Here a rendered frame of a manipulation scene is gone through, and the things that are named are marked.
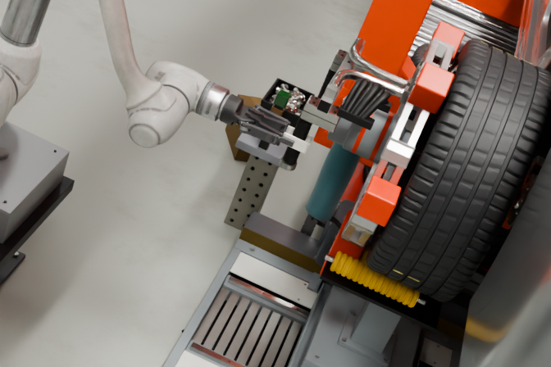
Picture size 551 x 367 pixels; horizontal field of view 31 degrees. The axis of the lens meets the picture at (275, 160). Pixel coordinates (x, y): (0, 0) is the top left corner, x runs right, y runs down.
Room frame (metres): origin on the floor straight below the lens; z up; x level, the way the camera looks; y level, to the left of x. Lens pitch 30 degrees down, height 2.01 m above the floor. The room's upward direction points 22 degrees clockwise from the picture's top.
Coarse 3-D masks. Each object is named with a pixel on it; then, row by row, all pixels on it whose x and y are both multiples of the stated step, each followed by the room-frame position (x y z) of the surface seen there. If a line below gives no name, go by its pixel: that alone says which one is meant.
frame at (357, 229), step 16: (432, 48) 2.35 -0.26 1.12; (448, 48) 2.39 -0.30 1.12; (448, 64) 2.29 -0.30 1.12; (400, 112) 2.55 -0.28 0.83; (400, 128) 2.09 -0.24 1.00; (416, 128) 2.10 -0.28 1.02; (400, 144) 2.07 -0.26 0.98; (384, 160) 2.05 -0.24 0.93; (400, 160) 2.05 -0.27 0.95; (368, 176) 2.45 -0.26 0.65; (384, 176) 2.46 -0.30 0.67; (400, 176) 2.05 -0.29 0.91; (352, 224) 2.07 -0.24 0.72; (368, 224) 2.05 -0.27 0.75; (352, 240) 2.19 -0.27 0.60
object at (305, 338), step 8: (328, 288) 2.56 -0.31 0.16; (320, 296) 2.52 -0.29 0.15; (328, 296) 2.54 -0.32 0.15; (320, 304) 2.48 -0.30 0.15; (312, 312) 2.40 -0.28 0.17; (320, 312) 2.44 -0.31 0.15; (312, 320) 2.39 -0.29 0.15; (304, 328) 2.31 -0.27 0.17; (312, 328) 2.35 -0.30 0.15; (304, 336) 2.31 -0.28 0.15; (424, 336) 2.50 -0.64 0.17; (304, 344) 2.27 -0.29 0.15; (296, 352) 2.20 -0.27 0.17; (304, 352) 2.24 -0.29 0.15; (416, 352) 2.44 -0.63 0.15; (296, 360) 2.19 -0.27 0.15; (416, 360) 2.40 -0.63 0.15
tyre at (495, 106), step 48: (480, 48) 2.32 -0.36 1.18; (480, 96) 2.14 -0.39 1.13; (528, 96) 2.19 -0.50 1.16; (432, 144) 2.04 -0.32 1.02; (480, 144) 2.05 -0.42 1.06; (528, 144) 2.08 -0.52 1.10; (432, 192) 2.00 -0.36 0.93; (480, 192) 2.00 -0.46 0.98; (384, 240) 2.01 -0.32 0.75; (432, 240) 1.98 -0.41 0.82; (480, 240) 1.97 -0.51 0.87; (432, 288) 2.04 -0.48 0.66
